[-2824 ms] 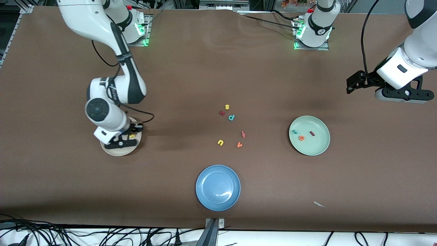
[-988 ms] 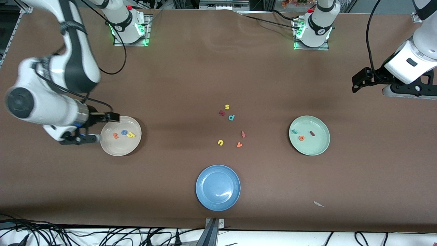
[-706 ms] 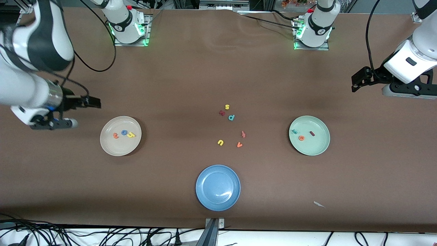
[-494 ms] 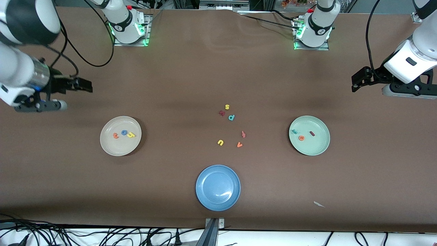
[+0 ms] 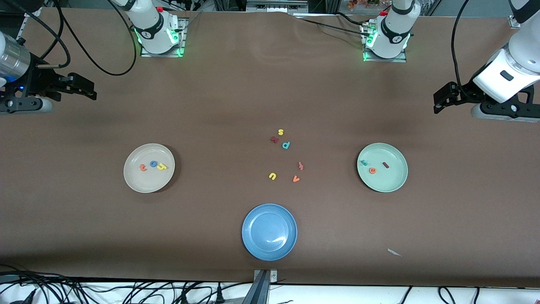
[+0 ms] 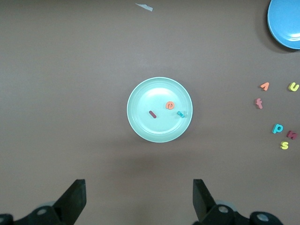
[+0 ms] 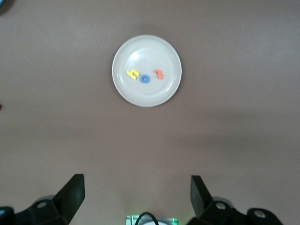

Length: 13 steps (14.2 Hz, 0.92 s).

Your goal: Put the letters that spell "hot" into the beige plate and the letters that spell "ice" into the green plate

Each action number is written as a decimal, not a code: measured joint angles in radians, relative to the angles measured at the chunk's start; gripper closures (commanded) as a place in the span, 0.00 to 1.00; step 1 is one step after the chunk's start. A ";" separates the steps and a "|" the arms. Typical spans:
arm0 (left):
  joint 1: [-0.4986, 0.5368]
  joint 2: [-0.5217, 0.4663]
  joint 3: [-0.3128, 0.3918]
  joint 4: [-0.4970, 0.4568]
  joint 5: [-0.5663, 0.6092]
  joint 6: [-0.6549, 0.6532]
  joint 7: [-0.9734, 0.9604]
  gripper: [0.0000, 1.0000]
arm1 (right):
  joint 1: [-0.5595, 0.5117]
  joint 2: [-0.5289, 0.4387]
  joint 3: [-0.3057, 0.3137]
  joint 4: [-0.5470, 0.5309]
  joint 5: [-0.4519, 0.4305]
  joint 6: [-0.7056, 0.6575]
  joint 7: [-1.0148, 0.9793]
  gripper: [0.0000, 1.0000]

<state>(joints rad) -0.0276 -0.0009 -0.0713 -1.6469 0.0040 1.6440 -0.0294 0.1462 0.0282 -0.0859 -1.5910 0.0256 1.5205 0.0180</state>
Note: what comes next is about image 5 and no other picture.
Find light green plate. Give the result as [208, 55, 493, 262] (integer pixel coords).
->
[356, 143, 408, 193]

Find beige brown plate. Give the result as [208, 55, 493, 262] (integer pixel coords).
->
[123, 143, 176, 193]

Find orange leaf decoration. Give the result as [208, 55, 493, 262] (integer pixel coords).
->
[348, 0, 391, 11]

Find brown table cover sheet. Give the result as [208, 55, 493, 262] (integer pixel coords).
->
[0, 8, 540, 288]

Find grey metal device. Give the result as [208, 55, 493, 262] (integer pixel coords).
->
[246, 0, 308, 13]

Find blue plate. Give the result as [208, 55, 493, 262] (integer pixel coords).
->
[241, 204, 298, 261]

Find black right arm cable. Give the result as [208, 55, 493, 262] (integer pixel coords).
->
[6, 0, 138, 77]

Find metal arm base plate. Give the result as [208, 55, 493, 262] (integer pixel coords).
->
[362, 23, 408, 63]
[140, 17, 187, 58]

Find black base power cable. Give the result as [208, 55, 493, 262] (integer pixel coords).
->
[295, 12, 372, 38]

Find tangled black floor cables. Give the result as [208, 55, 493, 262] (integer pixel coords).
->
[0, 264, 142, 304]

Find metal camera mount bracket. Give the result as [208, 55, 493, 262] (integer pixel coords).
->
[241, 269, 279, 304]

